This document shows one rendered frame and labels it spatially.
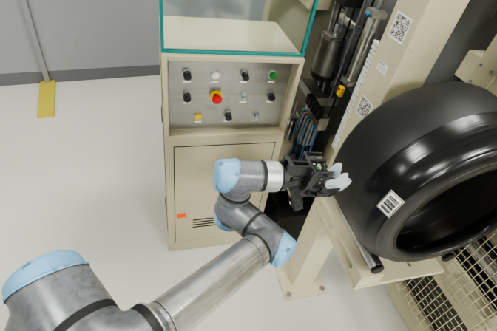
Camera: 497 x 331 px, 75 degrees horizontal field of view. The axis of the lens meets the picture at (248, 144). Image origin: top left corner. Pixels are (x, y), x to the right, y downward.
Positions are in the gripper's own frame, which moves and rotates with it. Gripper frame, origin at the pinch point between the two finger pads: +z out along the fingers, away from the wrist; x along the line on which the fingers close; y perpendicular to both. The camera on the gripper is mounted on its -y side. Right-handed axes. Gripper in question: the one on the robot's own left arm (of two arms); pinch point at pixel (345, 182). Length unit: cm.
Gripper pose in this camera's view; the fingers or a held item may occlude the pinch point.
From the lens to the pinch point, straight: 88.8
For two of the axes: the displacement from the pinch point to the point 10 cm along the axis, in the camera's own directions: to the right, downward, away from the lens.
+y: 2.5, -7.5, -6.1
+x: -2.2, -6.6, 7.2
